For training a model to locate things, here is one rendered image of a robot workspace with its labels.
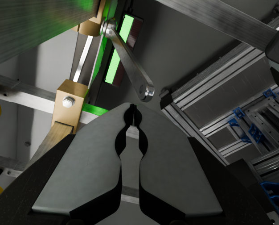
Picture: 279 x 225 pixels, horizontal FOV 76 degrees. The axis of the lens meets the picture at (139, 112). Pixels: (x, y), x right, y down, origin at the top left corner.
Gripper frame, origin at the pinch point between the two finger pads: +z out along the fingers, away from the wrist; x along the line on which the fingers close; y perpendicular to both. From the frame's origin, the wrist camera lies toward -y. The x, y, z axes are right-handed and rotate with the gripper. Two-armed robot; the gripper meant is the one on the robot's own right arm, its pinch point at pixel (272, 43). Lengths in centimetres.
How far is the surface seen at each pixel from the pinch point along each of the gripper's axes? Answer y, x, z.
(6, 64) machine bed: -49, -28, 14
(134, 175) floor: 26, -141, 83
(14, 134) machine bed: -49, -56, 18
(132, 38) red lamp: -20.9, -9.8, 11.8
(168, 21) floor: -4, -8, 82
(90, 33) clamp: -26.8, -8.2, -4.6
